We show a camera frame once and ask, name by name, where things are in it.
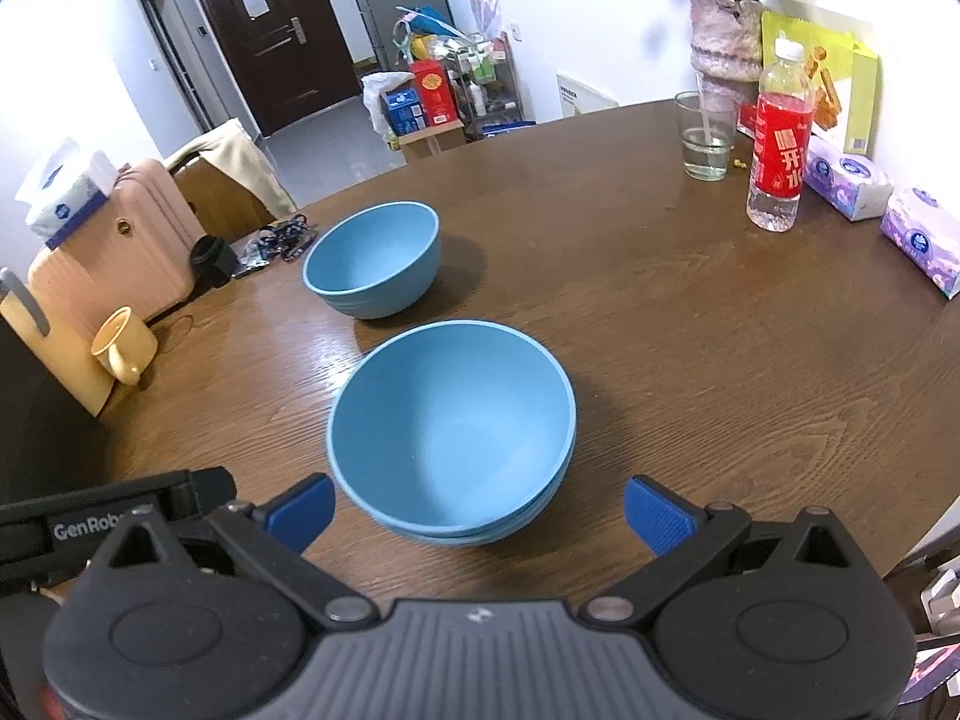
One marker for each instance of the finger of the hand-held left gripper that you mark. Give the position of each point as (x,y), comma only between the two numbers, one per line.
(206,487)

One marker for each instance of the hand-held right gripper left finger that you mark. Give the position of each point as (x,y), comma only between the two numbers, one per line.
(304,510)

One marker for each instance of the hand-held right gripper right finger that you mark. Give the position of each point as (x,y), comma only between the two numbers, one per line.
(660,517)

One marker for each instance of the large blue bowl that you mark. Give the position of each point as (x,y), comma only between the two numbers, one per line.
(450,427)

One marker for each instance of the medium blue bowl stack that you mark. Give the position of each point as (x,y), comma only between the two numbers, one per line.
(367,255)

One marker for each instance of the yellow mug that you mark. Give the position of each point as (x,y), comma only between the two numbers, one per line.
(124,349)

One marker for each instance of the black cup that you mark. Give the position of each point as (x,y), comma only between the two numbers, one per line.
(214,262)

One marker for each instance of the pink suitcase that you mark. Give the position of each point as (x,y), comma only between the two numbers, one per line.
(112,255)

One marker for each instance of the white and blue tissue pack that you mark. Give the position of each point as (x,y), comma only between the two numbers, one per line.
(60,202)

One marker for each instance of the cream cloth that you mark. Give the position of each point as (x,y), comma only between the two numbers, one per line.
(247,165)

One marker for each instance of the clear drinking glass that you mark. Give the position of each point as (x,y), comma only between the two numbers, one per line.
(705,154)

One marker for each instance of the red label water bottle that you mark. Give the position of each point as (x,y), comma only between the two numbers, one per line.
(780,157)

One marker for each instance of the purple tissue pack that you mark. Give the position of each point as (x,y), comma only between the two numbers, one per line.
(922,240)
(847,180)

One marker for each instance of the cardboard box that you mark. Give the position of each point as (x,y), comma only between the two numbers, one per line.
(431,142)

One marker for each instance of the blue carton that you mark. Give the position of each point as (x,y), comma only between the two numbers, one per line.
(405,111)

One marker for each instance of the white plastic bag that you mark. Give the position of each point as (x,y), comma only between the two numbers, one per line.
(379,90)

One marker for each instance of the white flat panel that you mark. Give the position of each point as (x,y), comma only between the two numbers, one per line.
(585,97)

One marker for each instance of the red box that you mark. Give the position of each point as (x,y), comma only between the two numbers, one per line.
(433,90)

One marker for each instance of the dark brown door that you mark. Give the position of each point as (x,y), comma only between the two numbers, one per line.
(277,52)

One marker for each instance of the metal storage cart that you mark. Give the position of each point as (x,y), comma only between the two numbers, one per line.
(487,82)

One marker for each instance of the yellow green snack box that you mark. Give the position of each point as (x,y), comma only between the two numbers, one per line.
(847,90)

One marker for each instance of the pink mottled vase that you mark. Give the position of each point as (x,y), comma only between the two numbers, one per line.
(724,37)

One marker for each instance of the teal and yellow bag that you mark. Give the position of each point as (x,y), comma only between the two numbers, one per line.
(427,22)

